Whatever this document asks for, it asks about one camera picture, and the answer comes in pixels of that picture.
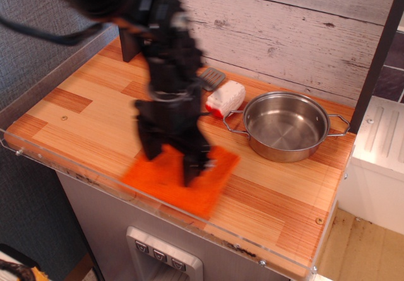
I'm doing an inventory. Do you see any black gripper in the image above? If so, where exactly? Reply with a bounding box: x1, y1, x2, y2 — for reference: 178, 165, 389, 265
134, 88, 215, 187

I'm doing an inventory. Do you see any orange knitted cloth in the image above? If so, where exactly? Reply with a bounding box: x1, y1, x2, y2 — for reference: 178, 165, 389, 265
121, 145, 241, 218

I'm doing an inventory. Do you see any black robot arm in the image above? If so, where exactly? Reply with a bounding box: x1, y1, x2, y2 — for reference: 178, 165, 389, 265
67, 0, 210, 186

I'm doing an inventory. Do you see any white red toy food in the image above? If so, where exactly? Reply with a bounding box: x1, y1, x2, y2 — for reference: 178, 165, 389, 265
205, 80, 246, 119

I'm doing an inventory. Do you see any grey toy fridge cabinet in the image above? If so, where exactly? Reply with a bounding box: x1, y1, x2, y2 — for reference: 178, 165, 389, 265
58, 172, 283, 280

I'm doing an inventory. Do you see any silver dispenser panel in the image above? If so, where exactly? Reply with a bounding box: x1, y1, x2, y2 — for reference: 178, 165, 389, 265
126, 226, 204, 280

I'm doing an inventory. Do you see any stainless steel pot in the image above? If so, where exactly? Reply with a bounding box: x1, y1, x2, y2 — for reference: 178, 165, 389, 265
223, 92, 350, 163

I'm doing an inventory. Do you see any yellow black object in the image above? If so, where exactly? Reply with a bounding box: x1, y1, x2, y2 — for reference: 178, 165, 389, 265
1, 260, 49, 281

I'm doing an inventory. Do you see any white plastic cabinet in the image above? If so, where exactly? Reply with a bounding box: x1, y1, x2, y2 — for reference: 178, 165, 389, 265
337, 97, 403, 234

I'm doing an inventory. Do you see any clear acrylic guard rail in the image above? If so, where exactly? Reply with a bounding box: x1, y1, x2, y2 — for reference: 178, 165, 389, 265
1, 27, 353, 280

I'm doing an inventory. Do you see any green handled grey spatula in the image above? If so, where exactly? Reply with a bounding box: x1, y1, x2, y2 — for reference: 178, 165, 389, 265
198, 68, 226, 92

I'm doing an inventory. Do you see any dark grey left post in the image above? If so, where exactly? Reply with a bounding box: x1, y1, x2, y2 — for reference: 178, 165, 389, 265
119, 28, 146, 63

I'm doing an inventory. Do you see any dark grey post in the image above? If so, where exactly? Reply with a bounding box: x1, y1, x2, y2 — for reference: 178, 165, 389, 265
350, 0, 403, 134
119, 28, 146, 63

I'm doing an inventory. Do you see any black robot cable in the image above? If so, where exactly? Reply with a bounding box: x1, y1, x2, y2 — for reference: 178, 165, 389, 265
0, 15, 105, 47

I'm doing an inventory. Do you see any dark grey right post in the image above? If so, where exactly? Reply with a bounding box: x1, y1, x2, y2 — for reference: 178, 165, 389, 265
350, 0, 403, 134

